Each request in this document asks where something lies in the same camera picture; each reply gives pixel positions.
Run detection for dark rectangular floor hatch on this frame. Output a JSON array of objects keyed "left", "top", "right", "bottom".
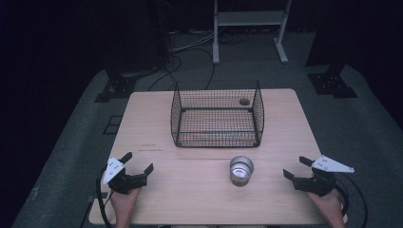
[{"left": 102, "top": 115, "right": 124, "bottom": 136}]

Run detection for black wire mesh basket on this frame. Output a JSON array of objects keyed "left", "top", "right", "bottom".
[{"left": 169, "top": 79, "right": 266, "bottom": 149}]

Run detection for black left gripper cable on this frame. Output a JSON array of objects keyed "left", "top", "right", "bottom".
[{"left": 95, "top": 164, "right": 116, "bottom": 228}]

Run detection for white metal desk frame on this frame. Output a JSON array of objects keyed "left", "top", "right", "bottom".
[{"left": 212, "top": 0, "right": 294, "bottom": 66}]

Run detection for black floor cable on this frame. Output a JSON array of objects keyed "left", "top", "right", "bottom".
[{"left": 146, "top": 47, "right": 217, "bottom": 93}]

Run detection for person's left hand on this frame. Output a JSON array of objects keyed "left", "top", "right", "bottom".
[{"left": 109, "top": 187, "right": 143, "bottom": 224}]

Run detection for metal can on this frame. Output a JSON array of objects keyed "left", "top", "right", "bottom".
[{"left": 229, "top": 155, "right": 256, "bottom": 188}]

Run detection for person's right hand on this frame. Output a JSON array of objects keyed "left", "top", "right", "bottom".
[{"left": 306, "top": 188, "right": 347, "bottom": 228}]

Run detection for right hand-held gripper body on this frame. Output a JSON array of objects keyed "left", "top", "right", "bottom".
[{"left": 292, "top": 154, "right": 355, "bottom": 198}]

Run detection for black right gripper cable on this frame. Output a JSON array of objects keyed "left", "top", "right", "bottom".
[{"left": 332, "top": 172, "right": 369, "bottom": 228}]

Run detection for white floor cables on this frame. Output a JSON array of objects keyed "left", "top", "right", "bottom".
[{"left": 168, "top": 30, "right": 217, "bottom": 53}]

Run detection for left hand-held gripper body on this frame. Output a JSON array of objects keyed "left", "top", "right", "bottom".
[{"left": 102, "top": 156, "right": 149, "bottom": 196}]

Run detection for black stand base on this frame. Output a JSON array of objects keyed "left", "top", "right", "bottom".
[
  {"left": 93, "top": 67, "right": 138, "bottom": 104},
  {"left": 306, "top": 62, "right": 359, "bottom": 100}
]

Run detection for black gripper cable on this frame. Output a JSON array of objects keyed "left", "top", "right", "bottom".
[
  {"left": 95, "top": 164, "right": 116, "bottom": 228},
  {"left": 332, "top": 172, "right": 369, "bottom": 228}
]

